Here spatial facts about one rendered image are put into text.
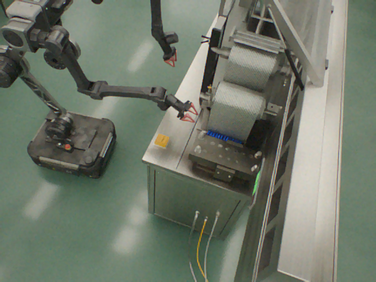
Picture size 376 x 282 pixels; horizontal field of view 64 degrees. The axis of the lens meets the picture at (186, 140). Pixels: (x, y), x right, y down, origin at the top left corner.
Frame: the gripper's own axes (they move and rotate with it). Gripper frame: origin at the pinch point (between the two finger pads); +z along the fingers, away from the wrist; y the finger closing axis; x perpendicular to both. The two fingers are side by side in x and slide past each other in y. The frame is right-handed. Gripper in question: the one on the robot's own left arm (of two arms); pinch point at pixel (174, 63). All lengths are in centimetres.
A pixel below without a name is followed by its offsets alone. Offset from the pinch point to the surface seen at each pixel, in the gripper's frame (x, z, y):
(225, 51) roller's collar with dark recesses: -42.4, -11.9, -18.4
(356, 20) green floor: -138, 198, 296
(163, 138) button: 1, 14, -53
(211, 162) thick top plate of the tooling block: -30, 20, -68
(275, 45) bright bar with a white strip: -68, -8, -17
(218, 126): -34, 15, -49
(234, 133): -41, 21, -50
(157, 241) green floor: 40, 97, -86
